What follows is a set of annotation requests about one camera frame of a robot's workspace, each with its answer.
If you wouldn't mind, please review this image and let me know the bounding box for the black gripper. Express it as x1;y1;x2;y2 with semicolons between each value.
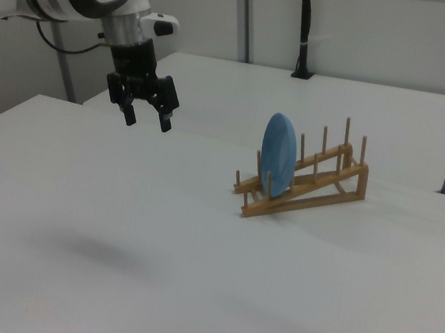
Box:
101;34;187;135

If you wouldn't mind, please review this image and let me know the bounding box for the blue plate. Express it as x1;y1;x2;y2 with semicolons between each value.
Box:
256;110;302;202

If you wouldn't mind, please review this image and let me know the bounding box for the wooden plate rack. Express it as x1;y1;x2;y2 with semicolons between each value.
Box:
229;106;375;231

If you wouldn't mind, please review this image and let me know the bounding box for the grey wall frame post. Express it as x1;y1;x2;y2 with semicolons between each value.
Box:
228;0;261;64
44;21;84;103

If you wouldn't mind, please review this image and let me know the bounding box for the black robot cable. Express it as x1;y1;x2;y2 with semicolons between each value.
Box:
32;19;114;59

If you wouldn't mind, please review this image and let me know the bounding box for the black camera stand pole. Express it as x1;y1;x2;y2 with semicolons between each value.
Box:
290;0;323;81

